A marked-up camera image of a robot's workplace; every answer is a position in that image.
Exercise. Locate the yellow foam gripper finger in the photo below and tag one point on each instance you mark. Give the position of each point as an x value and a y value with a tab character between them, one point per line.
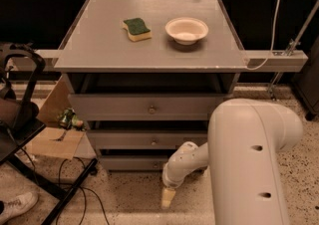
167	196

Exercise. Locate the grey bottom drawer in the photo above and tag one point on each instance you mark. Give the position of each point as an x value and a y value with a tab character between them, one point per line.
133	162

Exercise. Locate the grey drawer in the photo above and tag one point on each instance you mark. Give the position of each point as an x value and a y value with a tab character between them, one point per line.
133	162
143	139
113	107

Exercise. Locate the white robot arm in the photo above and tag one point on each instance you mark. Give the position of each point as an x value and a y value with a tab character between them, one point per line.
243	138

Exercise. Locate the grey middle drawer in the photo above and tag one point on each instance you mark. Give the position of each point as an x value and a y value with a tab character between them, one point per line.
143	139

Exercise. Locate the grey top drawer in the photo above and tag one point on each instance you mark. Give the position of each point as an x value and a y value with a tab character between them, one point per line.
113	107

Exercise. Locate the grey drawer cabinet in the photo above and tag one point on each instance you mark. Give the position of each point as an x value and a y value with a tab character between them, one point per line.
100	30

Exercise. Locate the brown cardboard sheet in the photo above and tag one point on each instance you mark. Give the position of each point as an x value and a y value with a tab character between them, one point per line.
54	140

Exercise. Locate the green crumpled packet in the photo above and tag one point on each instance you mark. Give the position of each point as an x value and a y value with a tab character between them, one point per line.
68	119

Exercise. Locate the white sneaker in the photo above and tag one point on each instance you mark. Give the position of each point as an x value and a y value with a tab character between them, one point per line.
17	206

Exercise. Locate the white bowl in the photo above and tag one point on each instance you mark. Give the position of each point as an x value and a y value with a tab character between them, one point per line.
186	30

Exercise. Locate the black chair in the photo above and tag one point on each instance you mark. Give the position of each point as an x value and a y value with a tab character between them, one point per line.
19	124

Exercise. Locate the green yellow sponge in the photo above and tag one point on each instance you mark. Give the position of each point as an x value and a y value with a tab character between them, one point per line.
137	29

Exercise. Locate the dark cabinet at right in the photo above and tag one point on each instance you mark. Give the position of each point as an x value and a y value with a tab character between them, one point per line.
306	83

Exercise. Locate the metal diagonal strut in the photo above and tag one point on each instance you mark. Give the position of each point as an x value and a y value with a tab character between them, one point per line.
293	43

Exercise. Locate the grey metal rail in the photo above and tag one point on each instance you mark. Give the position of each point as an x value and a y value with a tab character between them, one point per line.
174	62

